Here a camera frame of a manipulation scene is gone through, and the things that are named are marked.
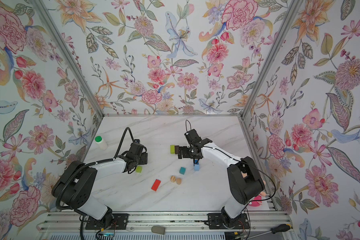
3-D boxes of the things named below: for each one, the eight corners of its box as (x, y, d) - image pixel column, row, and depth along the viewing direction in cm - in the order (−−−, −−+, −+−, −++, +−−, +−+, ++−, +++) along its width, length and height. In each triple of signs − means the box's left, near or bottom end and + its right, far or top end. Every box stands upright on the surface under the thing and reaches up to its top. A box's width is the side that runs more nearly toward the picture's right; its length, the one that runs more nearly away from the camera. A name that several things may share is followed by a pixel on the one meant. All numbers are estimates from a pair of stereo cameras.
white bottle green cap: (99, 149, 103) (93, 141, 96) (101, 144, 106) (95, 135, 99) (106, 149, 103) (101, 141, 96) (109, 144, 106) (103, 135, 99)
